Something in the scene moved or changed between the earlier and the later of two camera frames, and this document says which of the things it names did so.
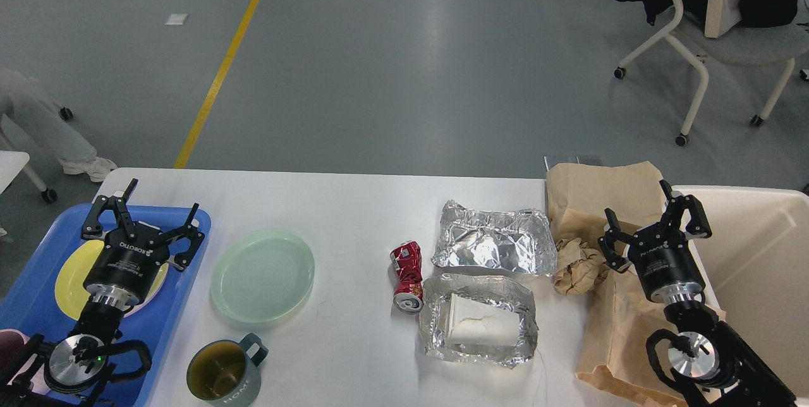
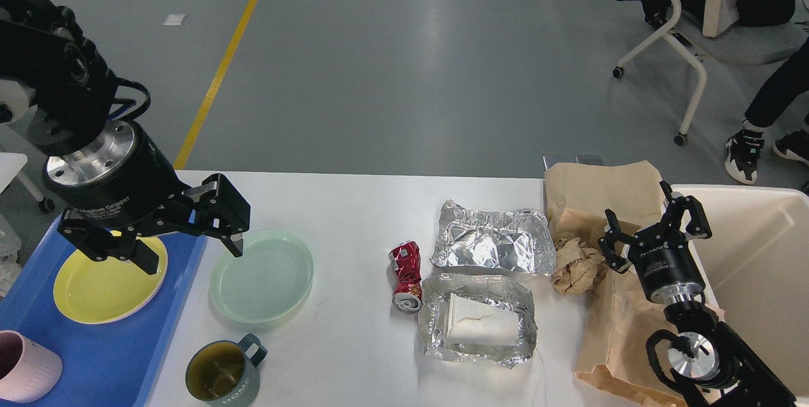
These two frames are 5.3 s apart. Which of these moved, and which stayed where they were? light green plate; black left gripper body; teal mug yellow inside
Moved: black left gripper body
Stayed: teal mug yellow inside; light green plate
